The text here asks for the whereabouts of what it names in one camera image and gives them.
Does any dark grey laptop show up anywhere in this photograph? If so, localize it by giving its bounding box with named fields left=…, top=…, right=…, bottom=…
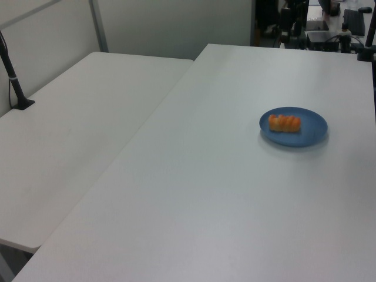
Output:
left=343, top=8, right=367, bottom=36

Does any white background desk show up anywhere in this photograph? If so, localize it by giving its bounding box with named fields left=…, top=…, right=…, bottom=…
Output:
left=305, top=5, right=376, bottom=46

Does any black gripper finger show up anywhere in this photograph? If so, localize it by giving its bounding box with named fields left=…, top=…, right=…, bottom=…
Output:
left=293, top=16, right=304, bottom=38
left=279, top=7, right=293, bottom=43

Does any blue round plate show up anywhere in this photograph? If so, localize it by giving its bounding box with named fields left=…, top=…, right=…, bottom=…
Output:
left=259, top=106, right=328, bottom=148

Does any thin black cable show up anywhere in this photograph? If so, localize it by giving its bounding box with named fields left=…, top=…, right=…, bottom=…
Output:
left=7, top=78, right=16, bottom=110

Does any black pole with flat base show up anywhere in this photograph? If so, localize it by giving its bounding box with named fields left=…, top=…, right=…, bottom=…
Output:
left=0, top=29, right=36, bottom=111

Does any grey partition frame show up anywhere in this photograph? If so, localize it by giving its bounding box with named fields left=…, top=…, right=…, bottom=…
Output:
left=0, top=0, right=109, bottom=54

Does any black camera pole with clamp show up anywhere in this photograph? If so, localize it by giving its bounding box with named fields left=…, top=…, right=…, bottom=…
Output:
left=356, top=17, right=376, bottom=62

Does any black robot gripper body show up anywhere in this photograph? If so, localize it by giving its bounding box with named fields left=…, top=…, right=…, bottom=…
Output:
left=289, top=0, right=308, bottom=18

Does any orange twisted bread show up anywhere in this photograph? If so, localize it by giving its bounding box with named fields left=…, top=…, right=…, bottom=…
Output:
left=268, top=114, right=302, bottom=133

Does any black electronics box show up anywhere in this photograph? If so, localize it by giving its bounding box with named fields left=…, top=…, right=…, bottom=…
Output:
left=306, top=30, right=343, bottom=52

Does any black stand with white collar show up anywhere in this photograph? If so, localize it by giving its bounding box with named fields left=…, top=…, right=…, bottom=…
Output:
left=340, top=22, right=353, bottom=55

